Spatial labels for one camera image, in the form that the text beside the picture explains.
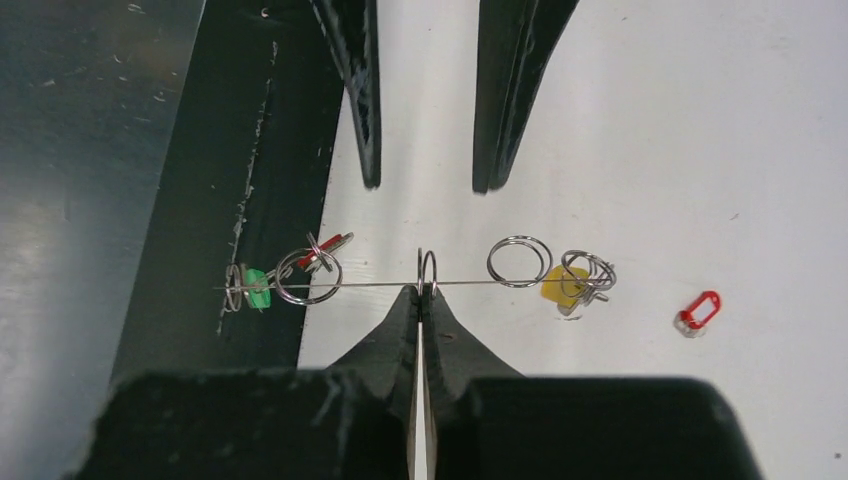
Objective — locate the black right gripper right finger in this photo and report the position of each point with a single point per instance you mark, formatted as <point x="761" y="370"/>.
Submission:
<point x="485" y="420"/>

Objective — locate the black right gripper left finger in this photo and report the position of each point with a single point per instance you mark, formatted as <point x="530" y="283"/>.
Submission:
<point x="351" y="420"/>

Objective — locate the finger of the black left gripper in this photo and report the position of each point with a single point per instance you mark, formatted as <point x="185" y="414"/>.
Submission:
<point x="350" y="28"/>
<point x="516" y="39"/>

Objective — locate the green key tag with key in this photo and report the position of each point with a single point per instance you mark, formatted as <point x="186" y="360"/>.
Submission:
<point x="256" y="288"/>

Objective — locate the yellow key tag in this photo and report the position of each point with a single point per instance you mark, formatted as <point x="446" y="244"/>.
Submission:
<point x="564" y="287"/>

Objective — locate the solid red key tag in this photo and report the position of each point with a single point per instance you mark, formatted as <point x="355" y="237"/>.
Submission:
<point x="318" y="254"/>

